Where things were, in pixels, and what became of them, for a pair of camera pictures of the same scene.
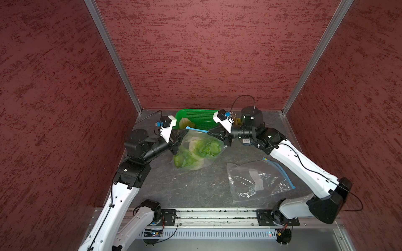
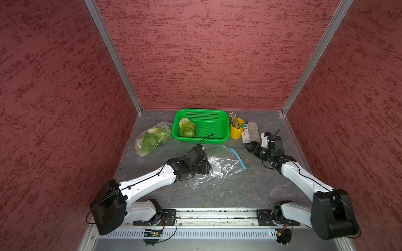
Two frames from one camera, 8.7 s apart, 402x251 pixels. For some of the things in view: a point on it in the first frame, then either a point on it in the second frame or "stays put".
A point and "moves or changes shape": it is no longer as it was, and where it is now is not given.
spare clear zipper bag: (256, 180) -> (224, 162)
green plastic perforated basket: (202, 119) stays put
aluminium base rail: (239, 217) stays put
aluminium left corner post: (102, 29) stays put
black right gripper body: (237, 132) -> (263, 152)
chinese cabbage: (185, 159) moves or changes shape
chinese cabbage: (205, 146) moves or changes shape
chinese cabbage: (184, 122) stays put
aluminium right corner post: (343, 8) stays put
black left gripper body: (156, 150) -> (201, 168)
